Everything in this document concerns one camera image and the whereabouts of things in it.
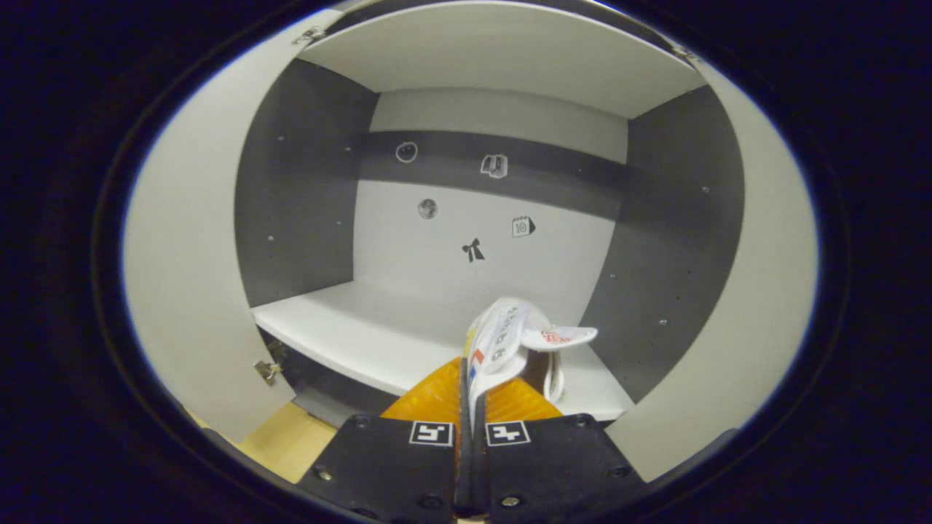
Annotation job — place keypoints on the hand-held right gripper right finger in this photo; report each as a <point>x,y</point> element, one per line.
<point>553,466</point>

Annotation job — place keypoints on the white shoe cabinet door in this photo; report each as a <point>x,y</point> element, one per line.
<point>189,276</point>

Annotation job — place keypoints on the small white shoe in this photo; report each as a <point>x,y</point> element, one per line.
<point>502,335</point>

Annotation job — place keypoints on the white and grey shoe cabinet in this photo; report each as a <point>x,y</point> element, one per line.
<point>437,240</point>

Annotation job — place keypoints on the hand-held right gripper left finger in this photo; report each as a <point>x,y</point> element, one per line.
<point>386,466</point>

